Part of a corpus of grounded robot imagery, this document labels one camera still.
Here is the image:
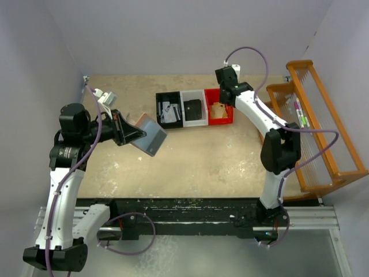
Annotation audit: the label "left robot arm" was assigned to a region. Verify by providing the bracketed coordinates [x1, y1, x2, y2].
[23, 103, 146, 275]

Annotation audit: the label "purple marker pen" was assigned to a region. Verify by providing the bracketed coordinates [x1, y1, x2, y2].
[294, 99, 304, 129]

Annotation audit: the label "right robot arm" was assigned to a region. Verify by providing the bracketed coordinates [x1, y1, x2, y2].
[215, 66, 301, 226]

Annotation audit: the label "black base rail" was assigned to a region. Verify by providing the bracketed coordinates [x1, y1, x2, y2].
[76, 198, 319, 241]

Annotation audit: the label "black wallet in bin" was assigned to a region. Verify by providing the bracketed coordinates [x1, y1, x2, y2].
[184, 99, 202, 121]

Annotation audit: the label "black plastic bin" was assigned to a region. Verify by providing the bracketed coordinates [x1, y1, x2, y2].
[156, 91, 183, 129]

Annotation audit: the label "red plastic bin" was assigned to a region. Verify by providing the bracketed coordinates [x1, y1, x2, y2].
[204, 88, 234, 125]

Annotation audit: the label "orange cards in red bin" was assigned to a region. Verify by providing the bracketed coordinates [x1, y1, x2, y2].
[210, 102, 228, 119]

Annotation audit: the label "orange wooden tiered rack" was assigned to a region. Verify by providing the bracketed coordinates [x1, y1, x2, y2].
[266, 60, 368, 199]

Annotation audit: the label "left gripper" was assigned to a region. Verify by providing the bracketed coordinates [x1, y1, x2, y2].
[81, 108, 146, 145]

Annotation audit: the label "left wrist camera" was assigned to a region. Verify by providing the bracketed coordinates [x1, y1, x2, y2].
[93, 88, 118, 118]

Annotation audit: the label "aluminium frame rail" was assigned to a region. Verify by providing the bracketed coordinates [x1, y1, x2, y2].
[34, 207, 340, 232]

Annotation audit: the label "white plastic bin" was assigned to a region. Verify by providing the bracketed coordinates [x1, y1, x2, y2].
[180, 89, 208, 128]

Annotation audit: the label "grey cards in black bin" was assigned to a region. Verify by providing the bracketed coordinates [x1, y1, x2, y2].
[158, 101, 181, 123]

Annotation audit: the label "pink leather card holder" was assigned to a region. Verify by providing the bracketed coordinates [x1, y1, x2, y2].
[130, 113, 167, 157]

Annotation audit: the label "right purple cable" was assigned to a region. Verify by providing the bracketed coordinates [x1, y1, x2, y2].
[223, 46, 340, 248]

